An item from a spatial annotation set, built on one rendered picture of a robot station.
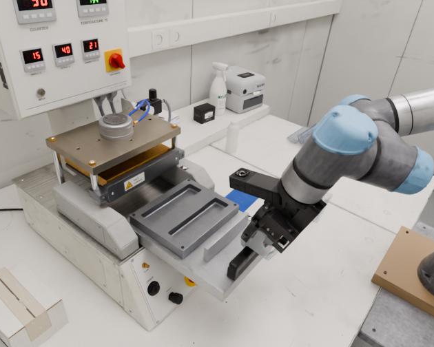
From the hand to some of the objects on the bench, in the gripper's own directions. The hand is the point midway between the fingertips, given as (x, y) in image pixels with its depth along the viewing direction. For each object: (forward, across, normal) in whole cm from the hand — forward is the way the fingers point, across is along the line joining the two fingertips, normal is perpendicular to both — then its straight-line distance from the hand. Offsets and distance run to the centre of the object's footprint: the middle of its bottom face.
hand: (244, 239), depth 72 cm
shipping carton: (+37, -33, +26) cm, 56 cm away
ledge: (+49, +71, +59) cm, 105 cm away
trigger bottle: (+44, +85, +60) cm, 112 cm away
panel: (+27, 0, +2) cm, 27 cm away
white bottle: (+40, +65, +36) cm, 85 cm away
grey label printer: (+44, +102, +60) cm, 126 cm away
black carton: (+44, +74, +59) cm, 104 cm away
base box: (+37, +2, +28) cm, 46 cm away
